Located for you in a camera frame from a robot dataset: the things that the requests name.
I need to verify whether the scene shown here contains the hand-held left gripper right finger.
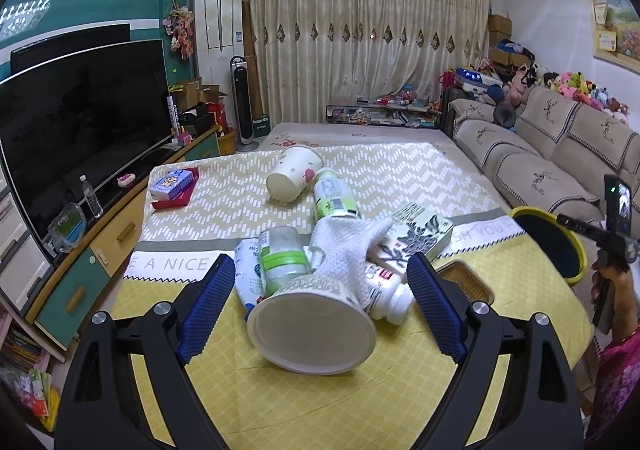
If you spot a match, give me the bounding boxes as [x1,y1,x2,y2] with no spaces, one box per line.
[406,252,586,450]

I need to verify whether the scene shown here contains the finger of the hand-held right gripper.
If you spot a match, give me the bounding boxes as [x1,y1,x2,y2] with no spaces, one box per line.
[556,213,609,237]

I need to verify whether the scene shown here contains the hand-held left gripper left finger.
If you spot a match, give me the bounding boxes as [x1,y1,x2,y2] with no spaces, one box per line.
[54,254,237,450]

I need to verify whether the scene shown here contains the yellow rim trash bin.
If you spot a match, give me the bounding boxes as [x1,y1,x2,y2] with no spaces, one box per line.
[509,206,587,287]

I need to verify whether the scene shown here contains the white bottle red label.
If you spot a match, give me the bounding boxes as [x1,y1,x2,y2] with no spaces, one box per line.
[364,262,416,326]

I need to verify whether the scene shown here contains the blue white toothpaste tube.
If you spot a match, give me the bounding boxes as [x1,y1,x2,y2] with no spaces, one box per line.
[234,237,271,324]

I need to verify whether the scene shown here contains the white box black leaf print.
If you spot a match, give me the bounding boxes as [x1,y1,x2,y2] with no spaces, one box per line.
[367,202,455,277]

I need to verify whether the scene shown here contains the clear jar green band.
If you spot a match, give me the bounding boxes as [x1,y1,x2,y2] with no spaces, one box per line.
[257,226,314,299]

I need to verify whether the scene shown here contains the white knit cloth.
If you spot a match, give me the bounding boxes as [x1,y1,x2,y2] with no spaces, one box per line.
[307,216,396,311]

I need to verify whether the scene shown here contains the person's right hand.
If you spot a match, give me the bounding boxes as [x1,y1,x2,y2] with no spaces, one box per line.
[589,254,640,343]

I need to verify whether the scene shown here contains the brown rectangular tray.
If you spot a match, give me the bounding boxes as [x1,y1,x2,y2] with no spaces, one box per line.
[436,261,496,307]

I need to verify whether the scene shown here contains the beige sofa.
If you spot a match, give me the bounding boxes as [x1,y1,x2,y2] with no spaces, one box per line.
[442,85,640,232]

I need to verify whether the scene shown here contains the blue box on red tray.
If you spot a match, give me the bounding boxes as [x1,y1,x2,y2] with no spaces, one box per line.
[150,167,201,211]

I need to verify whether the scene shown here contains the blue card box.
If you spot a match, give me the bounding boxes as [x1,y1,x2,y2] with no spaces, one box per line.
[150,170,196,201]

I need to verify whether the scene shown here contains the yellow teal television cabinet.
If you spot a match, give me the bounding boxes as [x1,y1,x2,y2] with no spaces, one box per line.
[25,125,226,364]

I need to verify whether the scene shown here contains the pile of plush toys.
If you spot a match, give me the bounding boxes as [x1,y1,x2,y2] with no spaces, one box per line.
[440,57,634,127]

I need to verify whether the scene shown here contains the green label bottle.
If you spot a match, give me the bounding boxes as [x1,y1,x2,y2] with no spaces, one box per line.
[312,169,362,236]

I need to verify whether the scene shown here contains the clear water bottle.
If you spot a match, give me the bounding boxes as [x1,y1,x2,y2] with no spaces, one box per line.
[80,175,104,219]

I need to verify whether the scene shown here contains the white flowered paper cup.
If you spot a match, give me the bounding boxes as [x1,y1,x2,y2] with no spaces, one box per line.
[265,145,324,204]

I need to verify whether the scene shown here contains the pile of books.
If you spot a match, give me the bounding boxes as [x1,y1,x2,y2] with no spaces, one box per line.
[0,320,62,432]

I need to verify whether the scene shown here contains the white drawer unit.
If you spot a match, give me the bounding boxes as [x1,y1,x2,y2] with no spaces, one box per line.
[0,165,56,317]

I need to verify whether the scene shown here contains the stack of cardboard boxes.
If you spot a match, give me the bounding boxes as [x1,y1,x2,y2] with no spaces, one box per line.
[487,14,532,72]

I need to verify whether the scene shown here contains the cluttered low shelf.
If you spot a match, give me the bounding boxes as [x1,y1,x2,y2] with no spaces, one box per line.
[325,85,444,129]

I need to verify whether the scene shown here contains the black tower fan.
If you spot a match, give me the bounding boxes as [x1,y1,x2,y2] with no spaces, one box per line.
[230,56,260,153]

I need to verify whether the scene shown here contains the open cardboard boxes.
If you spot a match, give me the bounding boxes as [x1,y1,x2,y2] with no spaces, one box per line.
[170,77,229,112]

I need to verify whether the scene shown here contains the black flat television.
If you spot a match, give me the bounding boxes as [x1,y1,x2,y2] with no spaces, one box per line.
[0,37,174,251]

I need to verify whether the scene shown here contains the white standing air conditioner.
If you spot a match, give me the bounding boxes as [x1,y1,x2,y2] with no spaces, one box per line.
[192,0,246,102]

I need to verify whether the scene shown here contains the hanging flower ornament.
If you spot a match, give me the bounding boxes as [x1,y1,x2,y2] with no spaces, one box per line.
[162,0,195,60]

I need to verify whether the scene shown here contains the beige patterned curtain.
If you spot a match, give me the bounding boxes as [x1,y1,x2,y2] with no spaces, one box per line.
[235,0,496,127]

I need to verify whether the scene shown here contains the black monitor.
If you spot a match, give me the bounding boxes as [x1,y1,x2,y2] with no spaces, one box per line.
[10,22,132,77]

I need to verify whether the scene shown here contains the framed wall picture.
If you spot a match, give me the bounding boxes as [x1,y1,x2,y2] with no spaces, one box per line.
[585,0,640,77]

